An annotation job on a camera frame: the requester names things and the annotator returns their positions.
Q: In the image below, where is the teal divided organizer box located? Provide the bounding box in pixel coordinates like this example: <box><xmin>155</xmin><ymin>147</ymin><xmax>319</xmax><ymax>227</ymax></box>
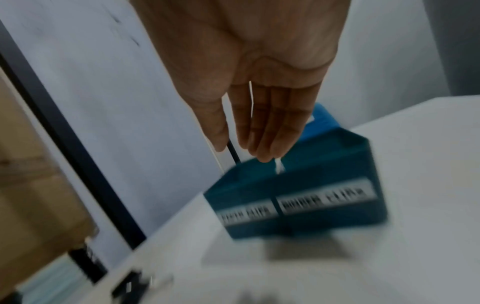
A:
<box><xmin>203</xmin><ymin>130</ymin><xmax>390</xmax><ymax>241</ymax></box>

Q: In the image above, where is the blue chair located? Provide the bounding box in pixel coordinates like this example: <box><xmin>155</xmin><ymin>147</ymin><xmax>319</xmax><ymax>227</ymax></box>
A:
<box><xmin>299</xmin><ymin>103</ymin><xmax>352</xmax><ymax>144</ymax></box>

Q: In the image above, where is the brown cardboard box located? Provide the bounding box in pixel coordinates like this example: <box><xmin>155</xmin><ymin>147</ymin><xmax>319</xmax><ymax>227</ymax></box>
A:
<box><xmin>0</xmin><ymin>71</ymin><xmax>100</xmax><ymax>292</ymax></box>

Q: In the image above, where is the group of black binder clips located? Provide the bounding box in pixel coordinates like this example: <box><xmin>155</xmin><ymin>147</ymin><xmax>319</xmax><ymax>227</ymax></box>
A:
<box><xmin>111</xmin><ymin>268</ymin><xmax>175</xmax><ymax>303</ymax></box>

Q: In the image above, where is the person's right hand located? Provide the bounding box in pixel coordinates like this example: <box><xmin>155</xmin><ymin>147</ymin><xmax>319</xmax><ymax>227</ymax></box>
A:
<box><xmin>129</xmin><ymin>0</ymin><xmax>352</xmax><ymax>164</ymax></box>

